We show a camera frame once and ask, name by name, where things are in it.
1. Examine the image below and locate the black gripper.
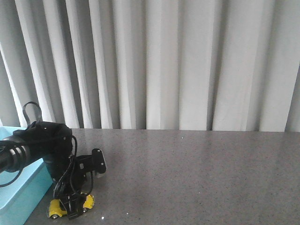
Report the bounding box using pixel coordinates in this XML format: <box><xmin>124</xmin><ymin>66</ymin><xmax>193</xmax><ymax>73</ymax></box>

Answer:
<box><xmin>13</xmin><ymin>121</ymin><xmax>106</xmax><ymax>220</ymax></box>

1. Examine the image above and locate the yellow toy beetle car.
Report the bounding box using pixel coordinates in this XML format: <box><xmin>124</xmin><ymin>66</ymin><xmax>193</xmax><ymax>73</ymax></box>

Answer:
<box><xmin>46</xmin><ymin>194</ymin><xmax>95</xmax><ymax>219</ymax></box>

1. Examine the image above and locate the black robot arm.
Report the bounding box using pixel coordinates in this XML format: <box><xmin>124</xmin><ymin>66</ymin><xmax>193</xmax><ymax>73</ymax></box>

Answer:
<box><xmin>0</xmin><ymin>121</ymin><xmax>106</xmax><ymax>219</ymax></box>

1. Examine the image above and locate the light blue metal box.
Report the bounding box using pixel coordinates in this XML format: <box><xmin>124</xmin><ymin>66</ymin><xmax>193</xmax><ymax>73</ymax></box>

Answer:
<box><xmin>0</xmin><ymin>127</ymin><xmax>56</xmax><ymax>225</ymax></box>

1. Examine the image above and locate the grey pleated curtain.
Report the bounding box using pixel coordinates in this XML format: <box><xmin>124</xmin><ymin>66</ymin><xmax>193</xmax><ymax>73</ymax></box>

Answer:
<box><xmin>0</xmin><ymin>0</ymin><xmax>300</xmax><ymax>132</ymax></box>

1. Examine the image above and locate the black cable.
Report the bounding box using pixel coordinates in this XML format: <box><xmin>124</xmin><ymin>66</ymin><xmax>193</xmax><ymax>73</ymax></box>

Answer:
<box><xmin>0</xmin><ymin>101</ymin><xmax>94</xmax><ymax>200</ymax></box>

